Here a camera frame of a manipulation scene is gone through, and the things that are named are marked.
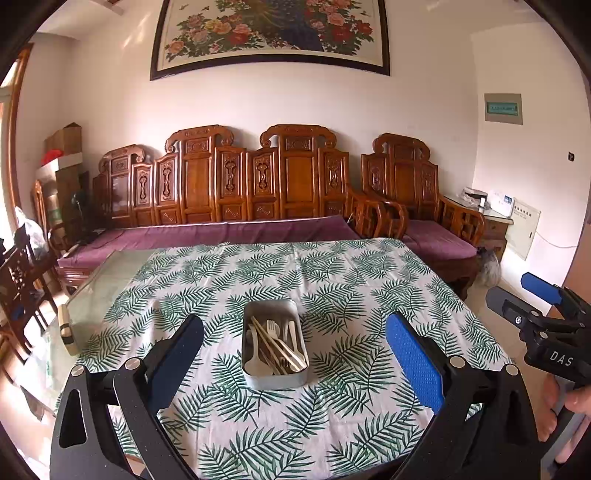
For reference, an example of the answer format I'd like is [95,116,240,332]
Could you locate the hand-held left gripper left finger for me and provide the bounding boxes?
[50,315,205,480]

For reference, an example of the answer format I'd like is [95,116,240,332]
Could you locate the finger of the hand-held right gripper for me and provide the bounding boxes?
[486,287,550,340]
[522,272,589,326]

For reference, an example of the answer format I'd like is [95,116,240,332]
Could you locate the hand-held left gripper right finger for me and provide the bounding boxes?
[385,312,542,480]

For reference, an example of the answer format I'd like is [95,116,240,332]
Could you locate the white plastic spoon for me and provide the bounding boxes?
[244,323,264,374]

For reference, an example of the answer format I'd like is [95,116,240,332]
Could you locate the brown wooden chopstick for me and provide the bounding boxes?
[259,344,288,376]

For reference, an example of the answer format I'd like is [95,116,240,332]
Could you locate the pile of wooden cutlery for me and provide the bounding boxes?
[250,315,298,372]

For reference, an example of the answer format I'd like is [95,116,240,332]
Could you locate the grey metal rectangular container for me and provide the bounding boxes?
[241,299,310,391]

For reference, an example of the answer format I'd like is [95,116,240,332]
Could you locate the light wooden chopstick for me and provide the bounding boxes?
[259,332,308,371]

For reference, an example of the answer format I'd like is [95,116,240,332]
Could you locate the white plastic utensil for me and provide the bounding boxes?
[284,318,300,354]

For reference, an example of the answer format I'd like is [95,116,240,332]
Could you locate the person's right hand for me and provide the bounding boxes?
[539,376,591,440]

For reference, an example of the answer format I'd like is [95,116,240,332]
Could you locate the grey fluffy bundle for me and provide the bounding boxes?
[475,249,502,287]

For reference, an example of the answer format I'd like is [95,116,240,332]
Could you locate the wooden door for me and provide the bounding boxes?
[563,240,591,298]

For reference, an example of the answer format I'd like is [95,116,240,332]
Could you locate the white metal panel board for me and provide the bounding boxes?
[504,199,541,261]

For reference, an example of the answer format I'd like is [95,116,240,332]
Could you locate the wooden side table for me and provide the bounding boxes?
[443,194,514,259]

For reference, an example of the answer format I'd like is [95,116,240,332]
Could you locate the purple armchair cushion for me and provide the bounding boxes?
[404,219,478,260]

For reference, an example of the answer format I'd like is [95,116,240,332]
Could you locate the green leaf print tablecloth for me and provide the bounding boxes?
[55,237,513,480]

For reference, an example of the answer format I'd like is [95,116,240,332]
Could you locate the long purple sofa cushion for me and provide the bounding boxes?
[58,215,361,268]

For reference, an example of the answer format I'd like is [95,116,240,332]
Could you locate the carved wooden armchair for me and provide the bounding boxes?
[361,133,485,301]

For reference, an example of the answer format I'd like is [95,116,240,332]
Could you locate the dark wooden chair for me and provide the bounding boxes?
[0,235,58,370]

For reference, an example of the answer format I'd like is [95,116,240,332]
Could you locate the carved wooden long sofa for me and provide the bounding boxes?
[58,124,409,296]

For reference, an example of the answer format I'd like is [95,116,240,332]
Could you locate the white plastic bag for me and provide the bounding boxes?
[14,207,47,259]

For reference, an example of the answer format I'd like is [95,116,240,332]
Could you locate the white box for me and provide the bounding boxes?
[36,152,84,183]

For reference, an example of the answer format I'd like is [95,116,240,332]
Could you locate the framed floral painting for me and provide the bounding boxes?
[150,0,391,81]

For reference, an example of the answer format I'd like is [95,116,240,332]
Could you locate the white wall cable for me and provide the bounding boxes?
[533,231,571,250]

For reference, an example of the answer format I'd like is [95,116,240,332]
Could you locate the grey wall electrical panel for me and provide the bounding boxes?
[484,92,524,125]

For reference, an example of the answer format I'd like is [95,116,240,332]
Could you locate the wooden window frame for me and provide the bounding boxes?
[0,44,35,217]

